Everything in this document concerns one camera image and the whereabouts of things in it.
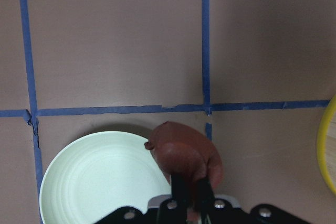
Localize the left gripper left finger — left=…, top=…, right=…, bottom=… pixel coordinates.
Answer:
left=170, top=174, right=191, bottom=208

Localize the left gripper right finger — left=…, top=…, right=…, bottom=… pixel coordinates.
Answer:
left=196, top=178, right=215, bottom=208

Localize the brown bun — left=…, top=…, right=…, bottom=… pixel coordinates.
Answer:
left=144, top=121, right=224, bottom=188

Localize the yellow steamer layer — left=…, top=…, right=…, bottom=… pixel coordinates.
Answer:
left=316, top=95, right=335, bottom=195

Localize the light green plate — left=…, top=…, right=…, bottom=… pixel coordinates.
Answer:
left=39, top=131, right=171, bottom=223

